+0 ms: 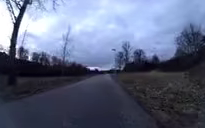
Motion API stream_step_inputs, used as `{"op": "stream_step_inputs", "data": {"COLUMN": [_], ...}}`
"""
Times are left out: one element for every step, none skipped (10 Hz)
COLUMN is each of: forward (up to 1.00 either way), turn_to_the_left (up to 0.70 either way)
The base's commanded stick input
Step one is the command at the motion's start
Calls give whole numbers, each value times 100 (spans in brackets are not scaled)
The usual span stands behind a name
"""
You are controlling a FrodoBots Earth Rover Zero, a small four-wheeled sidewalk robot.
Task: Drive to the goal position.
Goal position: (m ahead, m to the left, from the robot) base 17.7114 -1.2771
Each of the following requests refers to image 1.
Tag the street lamp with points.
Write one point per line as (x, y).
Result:
(113, 50)

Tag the group of bare trees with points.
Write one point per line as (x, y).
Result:
(190, 40)
(126, 50)

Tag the thin bare tree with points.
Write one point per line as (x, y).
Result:
(66, 46)
(23, 40)

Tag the grey asphalt road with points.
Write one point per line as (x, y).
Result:
(90, 106)

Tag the dry grass verge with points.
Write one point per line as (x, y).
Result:
(33, 85)
(156, 90)

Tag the dark bushes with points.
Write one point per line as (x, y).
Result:
(163, 65)

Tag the dark hedge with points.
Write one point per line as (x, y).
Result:
(40, 69)

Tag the row of trees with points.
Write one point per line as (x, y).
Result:
(23, 54)

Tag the large bare tree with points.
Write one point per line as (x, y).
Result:
(13, 50)

